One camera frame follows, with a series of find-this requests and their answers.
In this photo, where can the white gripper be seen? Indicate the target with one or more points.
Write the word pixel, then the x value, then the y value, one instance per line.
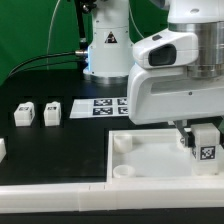
pixel 160 90

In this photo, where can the white square tabletop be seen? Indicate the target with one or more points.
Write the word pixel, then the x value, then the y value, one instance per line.
pixel 151 154

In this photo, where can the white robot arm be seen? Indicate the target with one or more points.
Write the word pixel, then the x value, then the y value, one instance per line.
pixel 110 57

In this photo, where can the white marker sheet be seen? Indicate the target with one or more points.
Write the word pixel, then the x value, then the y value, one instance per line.
pixel 99 107

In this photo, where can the white block left edge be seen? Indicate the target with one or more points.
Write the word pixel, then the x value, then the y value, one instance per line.
pixel 2 149

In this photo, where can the white front wall fence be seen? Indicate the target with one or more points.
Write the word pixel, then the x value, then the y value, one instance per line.
pixel 116 195

